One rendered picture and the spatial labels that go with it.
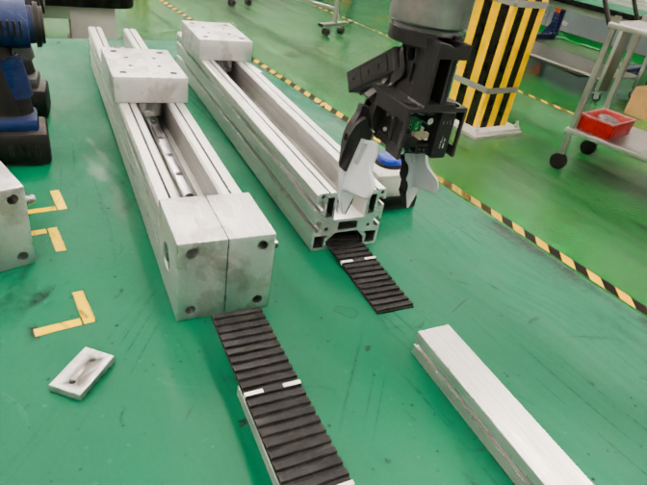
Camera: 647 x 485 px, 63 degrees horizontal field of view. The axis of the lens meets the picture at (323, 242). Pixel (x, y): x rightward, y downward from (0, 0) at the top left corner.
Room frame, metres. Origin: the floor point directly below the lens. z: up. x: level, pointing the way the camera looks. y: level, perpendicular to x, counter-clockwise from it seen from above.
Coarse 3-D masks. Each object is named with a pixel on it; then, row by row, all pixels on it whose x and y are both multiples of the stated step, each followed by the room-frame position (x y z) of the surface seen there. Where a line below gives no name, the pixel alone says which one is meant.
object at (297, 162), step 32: (192, 64) 1.14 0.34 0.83; (224, 96) 0.95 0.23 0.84; (256, 96) 0.99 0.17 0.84; (224, 128) 0.92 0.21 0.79; (256, 128) 0.78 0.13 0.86; (288, 128) 0.85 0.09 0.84; (320, 128) 0.81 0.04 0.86; (256, 160) 0.77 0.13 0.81; (288, 160) 0.67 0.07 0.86; (320, 160) 0.74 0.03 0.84; (288, 192) 0.66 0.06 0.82; (320, 192) 0.58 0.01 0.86; (384, 192) 0.63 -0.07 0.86; (320, 224) 0.59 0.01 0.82; (352, 224) 0.62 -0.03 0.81
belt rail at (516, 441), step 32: (416, 352) 0.42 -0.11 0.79; (448, 352) 0.40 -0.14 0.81; (448, 384) 0.38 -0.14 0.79; (480, 384) 0.36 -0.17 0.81; (480, 416) 0.33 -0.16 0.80; (512, 416) 0.33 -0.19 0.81; (512, 448) 0.30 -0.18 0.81; (544, 448) 0.30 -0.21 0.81; (512, 480) 0.29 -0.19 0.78; (544, 480) 0.27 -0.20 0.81; (576, 480) 0.28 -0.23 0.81
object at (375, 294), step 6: (384, 288) 0.52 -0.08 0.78; (390, 288) 0.52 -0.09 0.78; (396, 288) 0.53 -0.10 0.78; (366, 294) 0.51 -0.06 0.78; (372, 294) 0.51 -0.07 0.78; (378, 294) 0.51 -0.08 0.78; (384, 294) 0.51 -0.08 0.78; (390, 294) 0.51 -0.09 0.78; (396, 294) 0.52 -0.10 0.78; (402, 294) 0.52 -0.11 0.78; (372, 300) 0.50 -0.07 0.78
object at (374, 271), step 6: (348, 270) 0.54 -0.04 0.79; (354, 270) 0.55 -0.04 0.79; (360, 270) 0.55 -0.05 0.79; (366, 270) 0.55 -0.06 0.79; (372, 270) 0.56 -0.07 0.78; (378, 270) 0.56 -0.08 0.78; (384, 270) 0.56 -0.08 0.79; (354, 276) 0.53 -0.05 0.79; (360, 276) 0.54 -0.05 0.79; (366, 276) 0.54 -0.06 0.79; (372, 276) 0.54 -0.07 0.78; (378, 276) 0.55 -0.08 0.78
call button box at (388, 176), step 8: (376, 160) 0.77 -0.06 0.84; (376, 168) 0.75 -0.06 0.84; (384, 168) 0.75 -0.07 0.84; (392, 168) 0.75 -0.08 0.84; (400, 168) 0.76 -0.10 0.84; (376, 176) 0.73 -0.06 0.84; (384, 176) 0.73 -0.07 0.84; (392, 176) 0.73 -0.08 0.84; (400, 176) 0.74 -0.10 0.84; (384, 184) 0.73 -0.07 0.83; (392, 184) 0.73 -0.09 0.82; (400, 184) 0.74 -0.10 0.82; (392, 192) 0.74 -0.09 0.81; (384, 200) 0.73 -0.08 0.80; (392, 200) 0.74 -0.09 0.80; (400, 200) 0.75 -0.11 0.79; (384, 208) 0.73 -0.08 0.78; (392, 208) 0.74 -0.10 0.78
